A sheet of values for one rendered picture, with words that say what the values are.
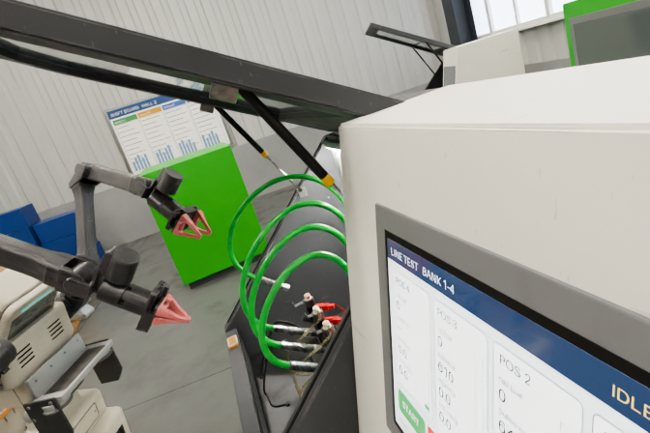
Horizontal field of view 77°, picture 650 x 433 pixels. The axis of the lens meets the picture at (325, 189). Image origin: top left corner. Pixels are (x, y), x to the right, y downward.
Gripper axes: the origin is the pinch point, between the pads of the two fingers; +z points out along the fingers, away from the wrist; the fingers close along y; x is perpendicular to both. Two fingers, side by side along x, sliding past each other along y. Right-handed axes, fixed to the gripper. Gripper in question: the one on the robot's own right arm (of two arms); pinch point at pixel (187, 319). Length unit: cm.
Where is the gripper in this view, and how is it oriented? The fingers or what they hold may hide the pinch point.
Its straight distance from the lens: 102.8
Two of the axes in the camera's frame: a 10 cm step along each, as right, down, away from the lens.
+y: 4.4, -8.8, -2.0
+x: -0.4, -2.4, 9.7
